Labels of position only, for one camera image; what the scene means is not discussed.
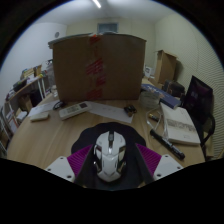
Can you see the white computer mouse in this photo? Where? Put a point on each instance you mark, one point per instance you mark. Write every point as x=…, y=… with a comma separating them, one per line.
x=110, y=156

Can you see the plain white paper sheet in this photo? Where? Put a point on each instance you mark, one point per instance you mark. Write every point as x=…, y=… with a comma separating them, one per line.
x=110, y=112

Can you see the white remote control with display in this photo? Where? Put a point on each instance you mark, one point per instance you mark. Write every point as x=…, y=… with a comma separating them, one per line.
x=74, y=110

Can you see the white shelf unit with books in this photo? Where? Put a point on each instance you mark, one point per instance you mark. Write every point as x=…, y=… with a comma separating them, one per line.
x=6, y=126

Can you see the black mouse pad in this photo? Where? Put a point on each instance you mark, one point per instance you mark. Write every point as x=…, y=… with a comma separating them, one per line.
x=83, y=133

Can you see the clear glass jar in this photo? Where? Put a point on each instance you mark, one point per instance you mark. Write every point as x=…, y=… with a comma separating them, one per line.
x=54, y=91

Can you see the black marker pen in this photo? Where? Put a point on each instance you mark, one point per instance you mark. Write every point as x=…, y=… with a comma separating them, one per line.
x=166, y=144

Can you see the white book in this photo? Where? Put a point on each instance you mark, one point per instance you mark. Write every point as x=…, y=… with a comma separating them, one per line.
x=180, y=125

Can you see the tall open cardboard box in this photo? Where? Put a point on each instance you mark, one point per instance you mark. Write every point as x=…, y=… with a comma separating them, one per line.
x=165, y=66

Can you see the black bin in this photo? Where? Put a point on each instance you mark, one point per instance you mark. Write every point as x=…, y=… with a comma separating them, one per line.
x=35, y=97

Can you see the grey door with window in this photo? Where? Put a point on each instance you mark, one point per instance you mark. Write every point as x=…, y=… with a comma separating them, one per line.
x=107, y=27

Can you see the clear plastic container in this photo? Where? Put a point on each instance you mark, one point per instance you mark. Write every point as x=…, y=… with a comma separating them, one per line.
x=149, y=99

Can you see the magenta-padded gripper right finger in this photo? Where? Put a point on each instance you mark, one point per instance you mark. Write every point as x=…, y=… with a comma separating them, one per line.
x=168, y=165

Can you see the blue flat box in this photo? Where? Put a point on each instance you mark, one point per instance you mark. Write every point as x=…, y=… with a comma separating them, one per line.
x=166, y=97

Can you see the slim white remote control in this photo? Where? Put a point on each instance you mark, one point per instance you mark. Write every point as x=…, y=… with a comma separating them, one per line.
x=39, y=116

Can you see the dark bag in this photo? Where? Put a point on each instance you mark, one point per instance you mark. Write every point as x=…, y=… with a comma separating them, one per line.
x=174, y=88

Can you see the black plastic tray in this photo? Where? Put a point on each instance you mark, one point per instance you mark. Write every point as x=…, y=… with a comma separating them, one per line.
x=20, y=85

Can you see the black box with purple print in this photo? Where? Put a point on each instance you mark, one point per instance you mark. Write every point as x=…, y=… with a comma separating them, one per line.
x=199, y=98

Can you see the round wall clock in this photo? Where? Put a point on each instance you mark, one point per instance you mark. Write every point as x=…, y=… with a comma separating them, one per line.
x=56, y=34

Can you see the black chair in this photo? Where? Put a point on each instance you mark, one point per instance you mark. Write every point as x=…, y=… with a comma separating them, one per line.
x=203, y=146

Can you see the ceiling tube light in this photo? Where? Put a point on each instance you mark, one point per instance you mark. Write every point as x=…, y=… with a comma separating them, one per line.
x=97, y=3

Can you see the small cardboard box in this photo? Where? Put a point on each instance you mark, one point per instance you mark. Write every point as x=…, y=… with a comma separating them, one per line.
x=37, y=70

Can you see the large brown cardboard box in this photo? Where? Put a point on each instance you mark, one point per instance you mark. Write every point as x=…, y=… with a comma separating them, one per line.
x=120, y=66

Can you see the grey flat sheets stack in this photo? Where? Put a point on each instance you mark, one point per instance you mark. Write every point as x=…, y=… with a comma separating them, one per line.
x=66, y=39

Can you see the small black yellow stick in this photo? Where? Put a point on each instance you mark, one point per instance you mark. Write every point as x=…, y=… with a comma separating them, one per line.
x=154, y=117

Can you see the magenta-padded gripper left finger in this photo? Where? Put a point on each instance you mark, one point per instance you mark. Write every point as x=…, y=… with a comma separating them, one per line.
x=61, y=168

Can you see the wooden side desk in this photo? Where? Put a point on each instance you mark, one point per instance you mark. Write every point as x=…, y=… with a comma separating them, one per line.
x=25, y=87

